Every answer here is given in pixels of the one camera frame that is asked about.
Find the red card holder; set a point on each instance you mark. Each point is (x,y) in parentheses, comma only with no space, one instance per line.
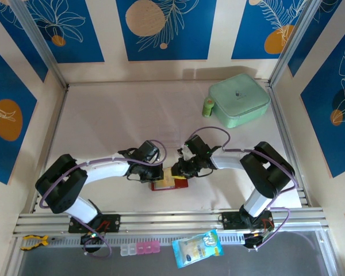
(181,184)

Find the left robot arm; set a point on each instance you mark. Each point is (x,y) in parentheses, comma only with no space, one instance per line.
(103,169)

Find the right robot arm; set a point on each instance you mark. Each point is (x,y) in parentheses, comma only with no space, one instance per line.
(258,172)

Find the small green bottle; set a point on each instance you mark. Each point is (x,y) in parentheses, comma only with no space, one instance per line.
(207,109)

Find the pink pill box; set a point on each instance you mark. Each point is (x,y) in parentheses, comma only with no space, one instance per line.
(148,247)

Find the mint green zip pouch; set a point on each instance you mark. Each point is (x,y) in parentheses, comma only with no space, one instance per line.
(238,100)

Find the blue snack packet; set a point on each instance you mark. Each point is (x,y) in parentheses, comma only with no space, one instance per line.
(195,250)

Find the clear pill box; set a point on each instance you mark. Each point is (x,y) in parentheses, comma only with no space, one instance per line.
(128,250)

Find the aluminium front rail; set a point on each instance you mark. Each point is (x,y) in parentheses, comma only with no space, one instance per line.
(166,221)

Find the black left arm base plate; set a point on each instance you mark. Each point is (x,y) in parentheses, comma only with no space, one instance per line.
(112,222)

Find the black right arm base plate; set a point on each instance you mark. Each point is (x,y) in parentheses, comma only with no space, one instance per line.
(230,221)

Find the aluminium side rail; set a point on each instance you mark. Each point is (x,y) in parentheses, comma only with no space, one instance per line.
(56,126)
(276,97)

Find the aluminium frame post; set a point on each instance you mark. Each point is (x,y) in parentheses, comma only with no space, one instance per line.
(293,37)
(38,37)

